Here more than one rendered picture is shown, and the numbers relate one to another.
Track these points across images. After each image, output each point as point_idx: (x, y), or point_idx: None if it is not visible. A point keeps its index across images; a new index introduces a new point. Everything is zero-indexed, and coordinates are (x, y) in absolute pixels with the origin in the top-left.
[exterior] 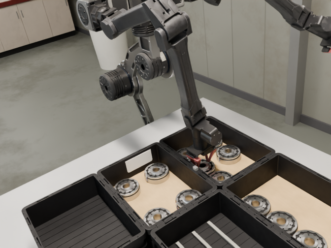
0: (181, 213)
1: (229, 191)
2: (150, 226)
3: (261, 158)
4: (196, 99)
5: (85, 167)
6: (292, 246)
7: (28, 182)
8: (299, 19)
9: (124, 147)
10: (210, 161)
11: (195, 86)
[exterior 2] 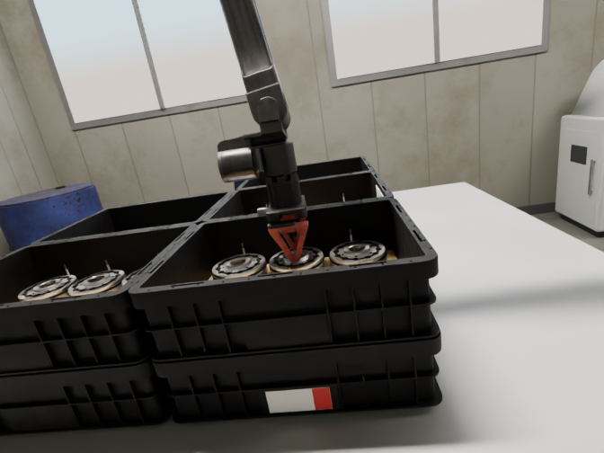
0: (218, 201)
1: (180, 226)
2: (236, 190)
3: (157, 267)
4: (238, 63)
5: (526, 239)
6: (65, 238)
7: (511, 207)
8: None
9: (591, 279)
10: (288, 259)
11: (229, 31)
